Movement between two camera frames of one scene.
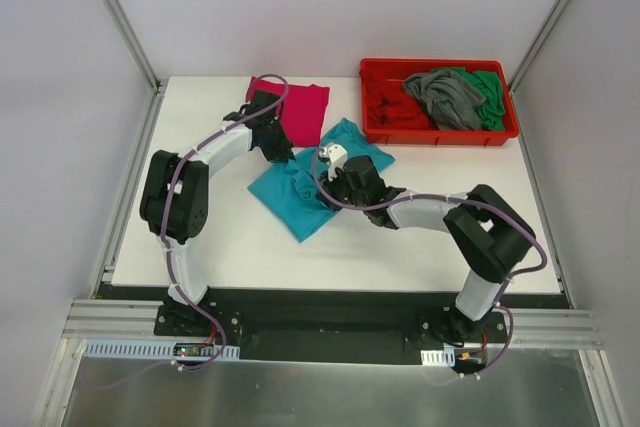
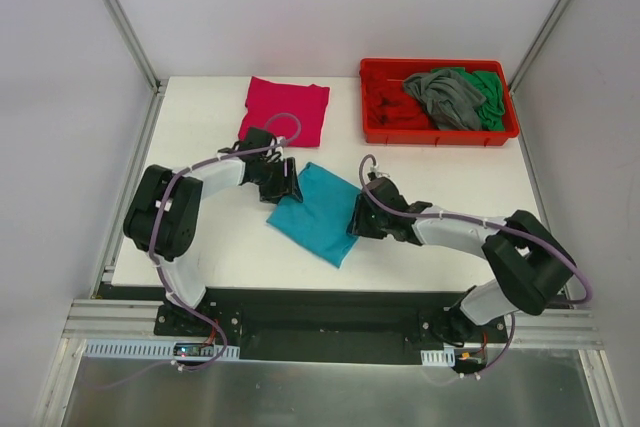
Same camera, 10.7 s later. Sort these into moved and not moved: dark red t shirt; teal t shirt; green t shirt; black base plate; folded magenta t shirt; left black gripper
Moved: teal t shirt; left black gripper
Not moved: dark red t shirt; black base plate; folded magenta t shirt; green t shirt
